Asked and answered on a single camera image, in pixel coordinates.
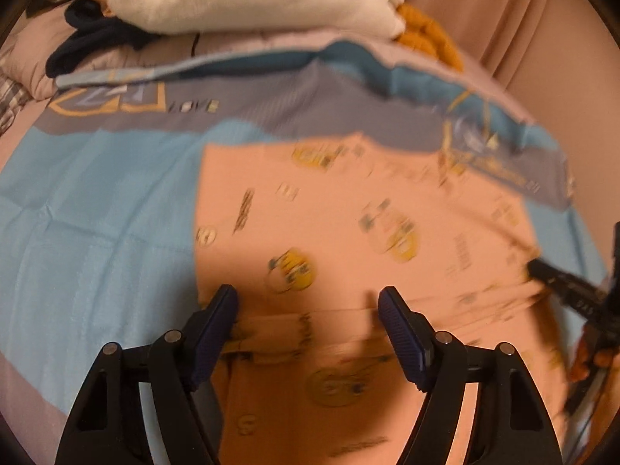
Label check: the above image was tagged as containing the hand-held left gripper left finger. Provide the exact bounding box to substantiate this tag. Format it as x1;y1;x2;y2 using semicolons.
54;284;238;465

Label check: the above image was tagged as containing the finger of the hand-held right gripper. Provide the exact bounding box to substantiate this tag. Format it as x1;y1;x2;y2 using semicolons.
526;258;609;312

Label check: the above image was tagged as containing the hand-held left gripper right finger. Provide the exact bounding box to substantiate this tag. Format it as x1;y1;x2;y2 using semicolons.
378;286;563;465

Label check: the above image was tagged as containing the pink cartoon print garment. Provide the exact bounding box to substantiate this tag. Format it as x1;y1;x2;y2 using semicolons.
193;132;582;465

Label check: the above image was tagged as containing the person's right hand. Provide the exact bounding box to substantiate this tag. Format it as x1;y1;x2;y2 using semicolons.
570;338;612;382

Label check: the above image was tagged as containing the blue and grey blanket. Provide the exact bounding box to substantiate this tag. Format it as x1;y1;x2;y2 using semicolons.
0;39;612;420

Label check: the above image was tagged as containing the pink curtain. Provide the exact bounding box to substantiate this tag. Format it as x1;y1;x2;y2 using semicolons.
387;0;620;236

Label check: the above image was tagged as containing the orange knitted cloth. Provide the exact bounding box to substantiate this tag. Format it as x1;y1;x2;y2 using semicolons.
394;2;464;67

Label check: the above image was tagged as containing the plaid bed sheet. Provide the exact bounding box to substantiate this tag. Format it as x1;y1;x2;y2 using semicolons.
0;53;31;133

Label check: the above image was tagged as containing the dark navy garment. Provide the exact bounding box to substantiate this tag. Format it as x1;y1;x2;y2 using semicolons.
46;0;162;79

